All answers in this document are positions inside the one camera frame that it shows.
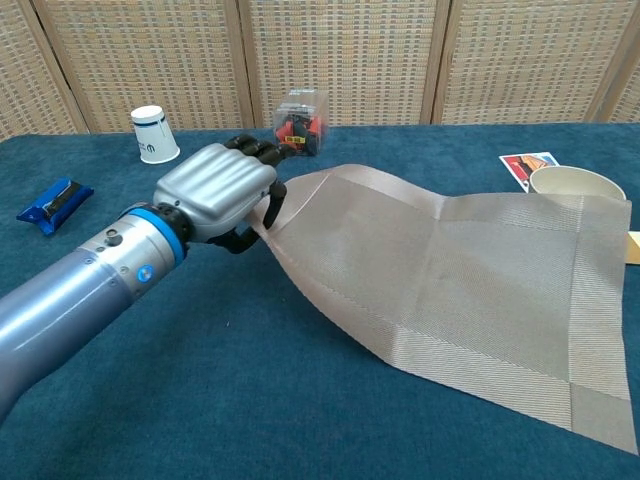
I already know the picture postcard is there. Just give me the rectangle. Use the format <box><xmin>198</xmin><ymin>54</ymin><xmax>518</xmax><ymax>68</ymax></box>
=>
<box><xmin>498</xmin><ymin>151</ymin><xmax>559</xmax><ymax>194</ymax></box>

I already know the blue table cloth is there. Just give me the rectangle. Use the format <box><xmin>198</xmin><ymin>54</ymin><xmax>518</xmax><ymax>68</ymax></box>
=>
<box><xmin>0</xmin><ymin>122</ymin><xmax>640</xmax><ymax>480</ymax></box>

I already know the clear box of clips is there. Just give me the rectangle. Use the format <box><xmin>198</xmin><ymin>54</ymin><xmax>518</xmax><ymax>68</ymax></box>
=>
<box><xmin>272</xmin><ymin>88</ymin><xmax>330</xmax><ymax>158</ymax></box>

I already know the blue snack packet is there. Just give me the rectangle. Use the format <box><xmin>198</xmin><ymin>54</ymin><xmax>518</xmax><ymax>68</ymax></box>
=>
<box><xmin>15</xmin><ymin>177</ymin><xmax>95</xmax><ymax>237</ymax></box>

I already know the beige bowl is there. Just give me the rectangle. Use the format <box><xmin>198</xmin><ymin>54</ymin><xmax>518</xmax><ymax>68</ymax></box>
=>
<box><xmin>528</xmin><ymin>165</ymin><xmax>627</xmax><ymax>201</ymax></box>

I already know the brown woven placemat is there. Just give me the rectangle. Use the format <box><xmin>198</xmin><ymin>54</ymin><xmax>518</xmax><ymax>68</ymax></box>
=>
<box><xmin>249</xmin><ymin>163</ymin><xmax>634</xmax><ymax>455</ymax></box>

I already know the woven folding screen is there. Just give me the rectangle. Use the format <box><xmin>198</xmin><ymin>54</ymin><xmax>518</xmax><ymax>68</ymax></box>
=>
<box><xmin>0</xmin><ymin>0</ymin><xmax>640</xmax><ymax>142</ymax></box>

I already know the white paper cup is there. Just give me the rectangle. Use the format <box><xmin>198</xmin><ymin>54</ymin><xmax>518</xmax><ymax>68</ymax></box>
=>
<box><xmin>130</xmin><ymin>105</ymin><xmax>181</xmax><ymax>165</ymax></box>

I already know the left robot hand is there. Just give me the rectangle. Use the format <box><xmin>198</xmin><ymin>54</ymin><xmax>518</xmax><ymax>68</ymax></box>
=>
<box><xmin>152</xmin><ymin>132</ymin><xmax>291</xmax><ymax>256</ymax></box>

